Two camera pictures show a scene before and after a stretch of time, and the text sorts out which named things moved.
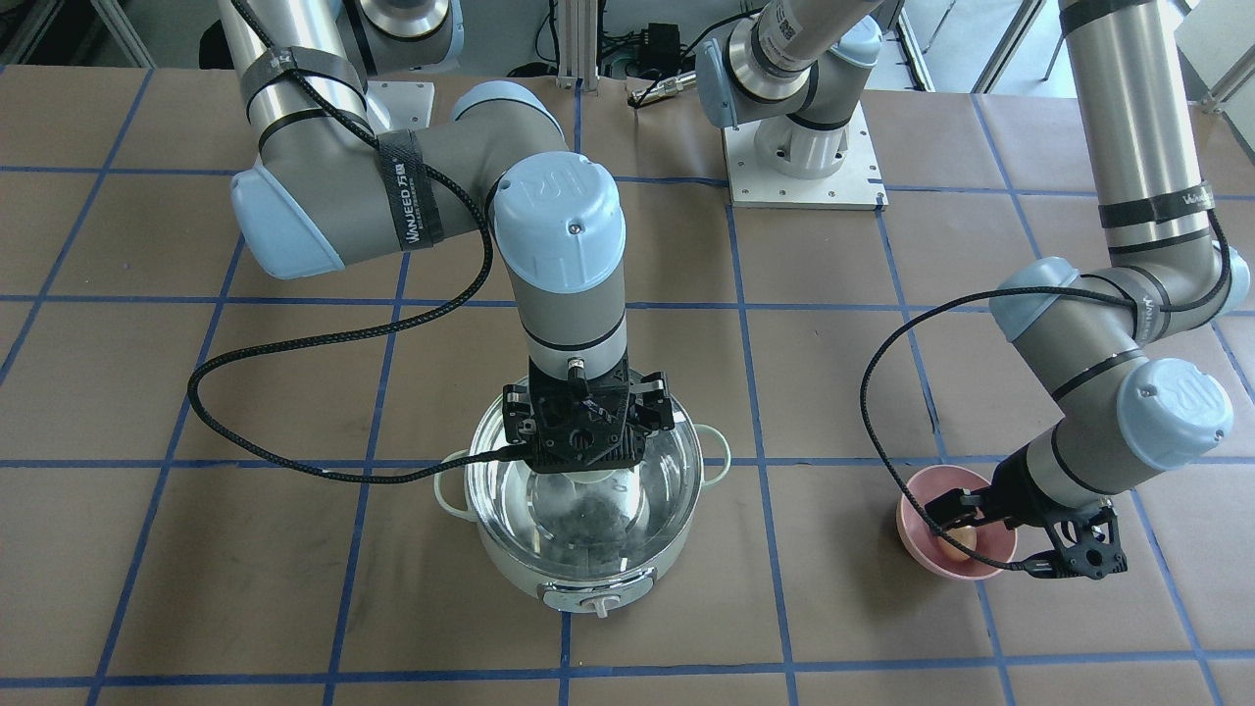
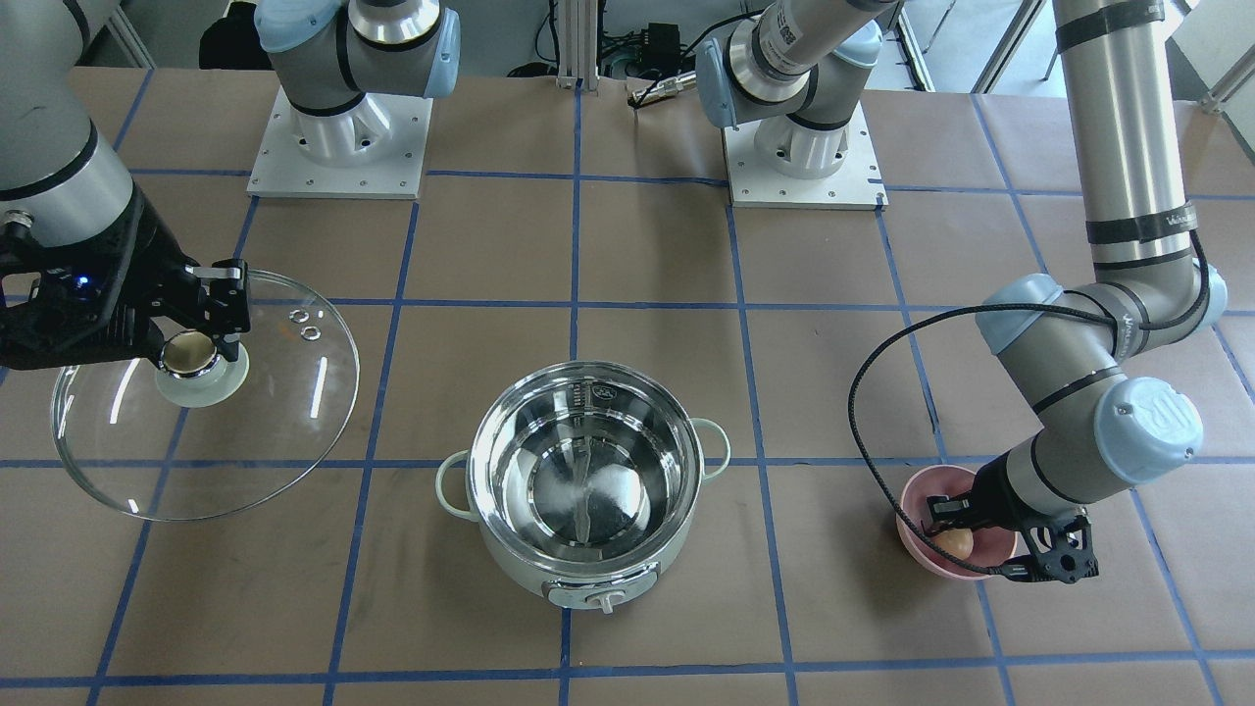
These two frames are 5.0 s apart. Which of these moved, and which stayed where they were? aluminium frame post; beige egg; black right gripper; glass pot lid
Moved: glass pot lid; black right gripper
Stayed: aluminium frame post; beige egg
